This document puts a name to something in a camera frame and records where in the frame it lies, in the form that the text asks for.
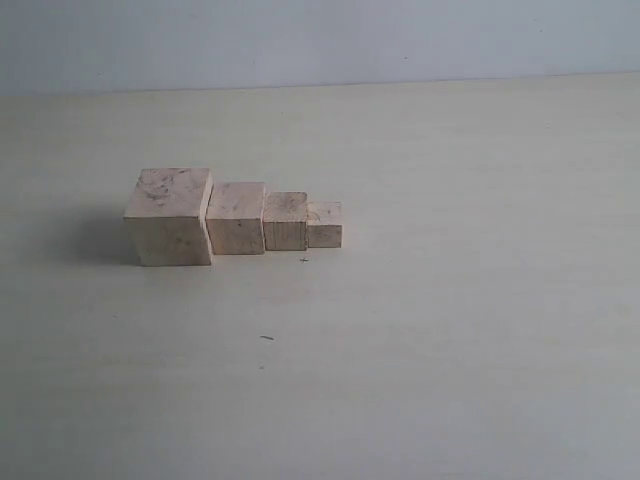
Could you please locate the smallest wooden cube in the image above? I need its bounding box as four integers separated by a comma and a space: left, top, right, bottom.
307, 202, 343, 248

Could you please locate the third largest wooden cube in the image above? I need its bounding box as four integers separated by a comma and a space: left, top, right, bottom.
263, 192, 308, 251

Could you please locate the second largest wooden cube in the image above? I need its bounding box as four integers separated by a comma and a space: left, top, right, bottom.
206, 182, 266, 255

